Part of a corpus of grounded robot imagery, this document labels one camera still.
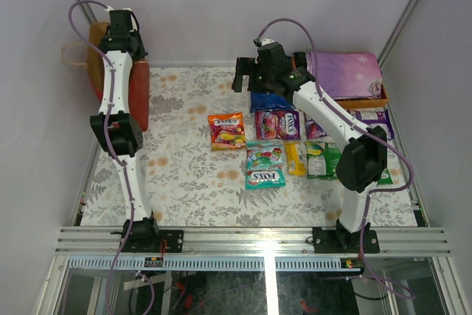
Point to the orange wooden tray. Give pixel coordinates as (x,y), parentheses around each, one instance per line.
(312,67)

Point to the yellow snack packet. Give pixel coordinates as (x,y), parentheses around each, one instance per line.
(296,166)

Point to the purple Fox's berries candy bag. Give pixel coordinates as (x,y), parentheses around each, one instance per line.
(283,125)

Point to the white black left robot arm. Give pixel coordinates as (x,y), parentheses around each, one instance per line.
(121,121)

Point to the purple snack packet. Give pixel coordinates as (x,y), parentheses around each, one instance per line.
(374,119)
(313,130)

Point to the purple snowflake cloth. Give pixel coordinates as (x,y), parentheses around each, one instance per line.
(349,75)

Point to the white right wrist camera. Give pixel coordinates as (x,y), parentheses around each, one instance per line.
(263,42)

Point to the green snack packet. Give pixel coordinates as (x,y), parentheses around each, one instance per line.
(385,178)

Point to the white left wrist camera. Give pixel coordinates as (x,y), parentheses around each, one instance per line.
(109,9)

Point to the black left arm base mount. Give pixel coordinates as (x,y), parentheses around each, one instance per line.
(169,241)

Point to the blue Doritos chip bag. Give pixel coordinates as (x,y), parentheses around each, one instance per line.
(268,102)

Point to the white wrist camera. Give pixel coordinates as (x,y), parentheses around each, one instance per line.
(263,42)
(109,9)

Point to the small green yellow candy packet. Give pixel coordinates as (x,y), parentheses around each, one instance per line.
(322,160)

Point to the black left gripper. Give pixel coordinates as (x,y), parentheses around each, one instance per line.
(120,18)

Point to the teal Fox's candy bag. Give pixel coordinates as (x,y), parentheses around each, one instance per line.
(264,164)

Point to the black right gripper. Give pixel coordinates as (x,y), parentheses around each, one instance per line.
(244,67)

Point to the orange Fox's fruits candy bag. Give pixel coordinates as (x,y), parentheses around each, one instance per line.
(227,131)

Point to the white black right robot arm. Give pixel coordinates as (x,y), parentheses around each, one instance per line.
(363,149)

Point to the aluminium front rail frame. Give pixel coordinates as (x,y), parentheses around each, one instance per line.
(231,248)

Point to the black object in tray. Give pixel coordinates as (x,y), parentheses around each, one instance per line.
(299,60)

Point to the red brown paper bag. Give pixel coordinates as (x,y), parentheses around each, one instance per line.
(139,86)

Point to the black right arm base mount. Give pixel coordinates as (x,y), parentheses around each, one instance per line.
(339,241)

